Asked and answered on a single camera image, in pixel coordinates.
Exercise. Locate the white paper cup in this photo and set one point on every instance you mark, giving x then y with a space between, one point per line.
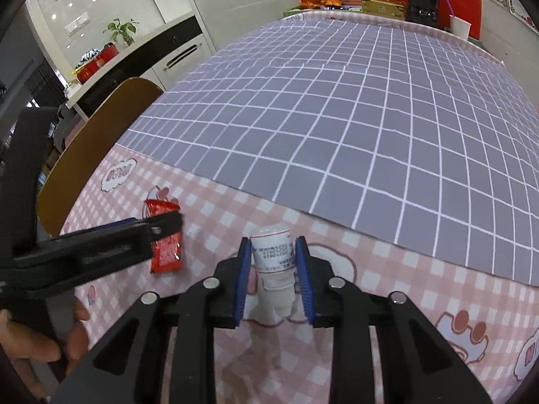
460 26

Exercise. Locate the framed wall certificate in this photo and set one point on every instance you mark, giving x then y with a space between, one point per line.
522 4

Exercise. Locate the red snack packet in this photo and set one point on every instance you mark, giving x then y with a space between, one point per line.
166 256

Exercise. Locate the brown wooden chair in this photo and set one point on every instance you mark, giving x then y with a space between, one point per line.
97 134

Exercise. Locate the orange snack packet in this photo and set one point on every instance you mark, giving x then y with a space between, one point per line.
332 3

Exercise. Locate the pink checked tablecloth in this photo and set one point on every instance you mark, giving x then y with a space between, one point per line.
379 307

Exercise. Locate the red tin box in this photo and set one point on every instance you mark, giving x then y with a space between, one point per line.
99 65

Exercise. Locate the grey grid tablecloth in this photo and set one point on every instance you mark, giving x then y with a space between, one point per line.
337 113

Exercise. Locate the white wall switch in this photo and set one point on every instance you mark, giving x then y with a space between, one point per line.
78 23

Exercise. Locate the black and white sideboard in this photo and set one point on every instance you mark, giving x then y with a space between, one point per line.
185 57

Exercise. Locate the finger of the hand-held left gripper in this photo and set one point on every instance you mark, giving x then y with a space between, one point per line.
126 244
97 230

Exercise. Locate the green potted plant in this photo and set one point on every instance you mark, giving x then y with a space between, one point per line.
122 29

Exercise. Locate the white plastic bottle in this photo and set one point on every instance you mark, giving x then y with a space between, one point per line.
271 252

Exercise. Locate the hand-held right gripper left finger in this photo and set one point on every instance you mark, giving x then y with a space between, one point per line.
242 280

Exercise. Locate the person's left hand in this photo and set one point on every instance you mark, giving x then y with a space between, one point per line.
25 341

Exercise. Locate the red gift bag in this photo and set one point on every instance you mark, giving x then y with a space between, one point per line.
461 0

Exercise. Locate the gold box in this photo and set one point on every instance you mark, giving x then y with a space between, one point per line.
383 8

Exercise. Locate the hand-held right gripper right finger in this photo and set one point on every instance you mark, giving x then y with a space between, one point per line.
303 280

